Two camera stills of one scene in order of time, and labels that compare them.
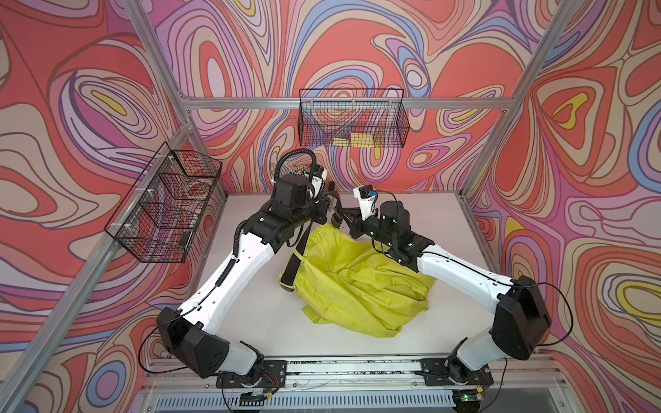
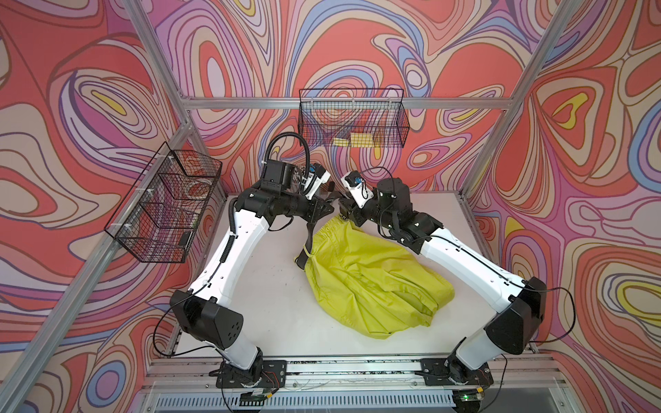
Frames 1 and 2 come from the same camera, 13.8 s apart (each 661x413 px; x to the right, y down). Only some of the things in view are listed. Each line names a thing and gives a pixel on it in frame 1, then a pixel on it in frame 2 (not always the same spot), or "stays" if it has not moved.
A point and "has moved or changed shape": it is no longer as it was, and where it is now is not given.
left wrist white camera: x=318 y=175 stays
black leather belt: x=291 y=272 has moved or changed shape
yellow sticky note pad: x=361 y=139 stays
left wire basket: x=167 y=213 stays
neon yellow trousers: x=348 y=280 has moved or changed shape
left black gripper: x=321 y=208 stays
